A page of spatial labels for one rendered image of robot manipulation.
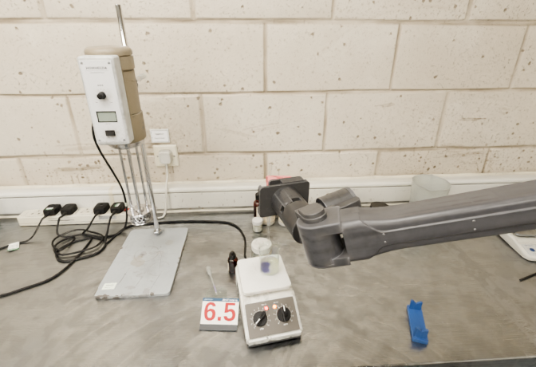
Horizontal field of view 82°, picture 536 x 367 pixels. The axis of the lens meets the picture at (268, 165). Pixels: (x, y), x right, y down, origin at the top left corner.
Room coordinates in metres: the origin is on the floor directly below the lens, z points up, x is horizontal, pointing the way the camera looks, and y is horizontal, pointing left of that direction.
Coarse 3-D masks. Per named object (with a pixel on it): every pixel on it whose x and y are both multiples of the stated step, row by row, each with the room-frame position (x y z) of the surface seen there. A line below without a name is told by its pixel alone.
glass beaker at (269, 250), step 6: (264, 240) 0.64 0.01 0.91; (258, 246) 0.62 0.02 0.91; (264, 246) 0.64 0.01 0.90; (270, 246) 0.64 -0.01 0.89; (276, 246) 0.63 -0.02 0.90; (264, 252) 0.64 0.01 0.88; (270, 252) 0.64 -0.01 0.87; (276, 252) 0.63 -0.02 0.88; (264, 258) 0.59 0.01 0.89; (270, 258) 0.59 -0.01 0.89; (276, 258) 0.60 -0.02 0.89; (264, 264) 0.59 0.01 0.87; (270, 264) 0.59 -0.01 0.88; (276, 264) 0.60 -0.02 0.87; (264, 270) 0.59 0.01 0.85; (270, 270) 0.59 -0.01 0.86; (276, 270) 0.60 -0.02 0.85
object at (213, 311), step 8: (208, 304) 0.56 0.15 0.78; (216, 304) 0.56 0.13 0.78; (224, 304) 0.56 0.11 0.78; (232, 304) 0.56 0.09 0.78; (208, 312) 0.54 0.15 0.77; (216, 312) 0.54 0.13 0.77; (224, 312) 0.54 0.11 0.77; (232, 312) 0.54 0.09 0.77; (208, 320) 0.53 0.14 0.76; (216, 320) 0.53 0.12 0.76; (224, 320) 0.53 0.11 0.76; (232, 320) 0.53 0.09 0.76
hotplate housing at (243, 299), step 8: (240, 288) 0.58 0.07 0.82; (240, 296) 0.55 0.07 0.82; (248, 296) 0.55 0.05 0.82; (256, 296) 0.55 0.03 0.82; (264, 296) 0.55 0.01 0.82; (272, 296) 0.55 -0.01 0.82; (280, 296) 0.55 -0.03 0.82; (288, 296) 0.55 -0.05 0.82; (240, 304) 0.56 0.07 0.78; (296, 304) 0.54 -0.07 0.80; (248, 336) 0.47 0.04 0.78; (272, 336) 0.48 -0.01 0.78; (280, 336) 0.48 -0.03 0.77; (288, 336) 0.48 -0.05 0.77; (296, 336) 0.49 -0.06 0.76; (248, 344) 0.47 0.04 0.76; (256, 344) 0.46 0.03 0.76; (264, 344) 0.47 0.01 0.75
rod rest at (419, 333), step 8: (416, 304) 0.56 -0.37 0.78; (408, 312) 0.55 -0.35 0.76; (416, 312) 0.55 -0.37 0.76; (408, 320) 0.54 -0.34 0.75; (416, 320) 0.53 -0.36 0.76; (416, 328) 0.49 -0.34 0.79; (424, 328) 0.51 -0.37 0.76; (416, 336) 0.49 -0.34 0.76; (424, 336) 0.48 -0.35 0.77; (424, 344) 0.47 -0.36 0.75
